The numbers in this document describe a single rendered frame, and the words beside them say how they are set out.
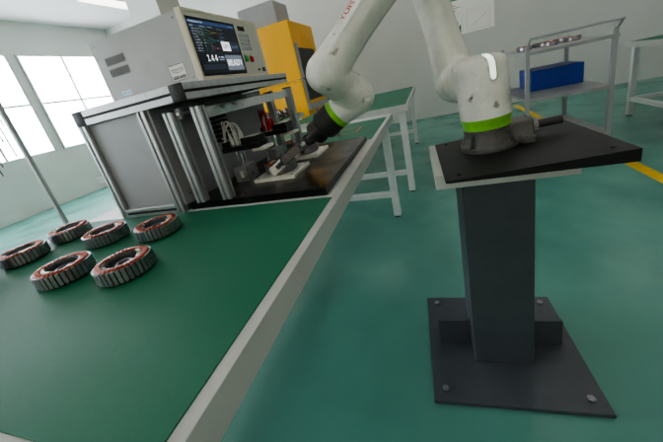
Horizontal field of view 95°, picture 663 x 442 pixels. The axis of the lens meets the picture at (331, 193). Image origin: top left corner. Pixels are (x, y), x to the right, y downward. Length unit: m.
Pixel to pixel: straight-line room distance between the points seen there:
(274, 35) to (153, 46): 3.78
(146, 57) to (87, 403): 0.94
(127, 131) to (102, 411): 0.82
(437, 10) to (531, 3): 5.46
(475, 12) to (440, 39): 5.28
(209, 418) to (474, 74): 0.85
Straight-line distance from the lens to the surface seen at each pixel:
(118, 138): 1.17
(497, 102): 0.91
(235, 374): 0.43
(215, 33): 1.19
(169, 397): 0.44
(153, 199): 1.17
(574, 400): 1.30
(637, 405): 1.36
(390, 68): 6.28
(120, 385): 0.50
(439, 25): 1.05
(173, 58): 1.12
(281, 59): 4.82
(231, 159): 1.27
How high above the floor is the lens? 1.03
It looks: 20 degrees down
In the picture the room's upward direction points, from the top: 13 degrees counter-clockwise
